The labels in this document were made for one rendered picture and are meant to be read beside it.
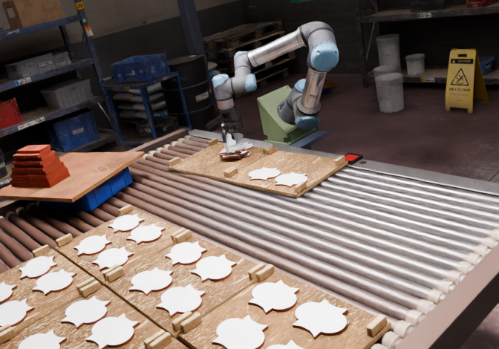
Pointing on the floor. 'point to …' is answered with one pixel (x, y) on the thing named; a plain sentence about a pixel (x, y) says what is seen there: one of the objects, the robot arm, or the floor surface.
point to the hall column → (190, 21)
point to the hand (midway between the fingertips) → (231, 148)
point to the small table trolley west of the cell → (144, 106)
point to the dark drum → (188, 76)
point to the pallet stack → (226, 59)
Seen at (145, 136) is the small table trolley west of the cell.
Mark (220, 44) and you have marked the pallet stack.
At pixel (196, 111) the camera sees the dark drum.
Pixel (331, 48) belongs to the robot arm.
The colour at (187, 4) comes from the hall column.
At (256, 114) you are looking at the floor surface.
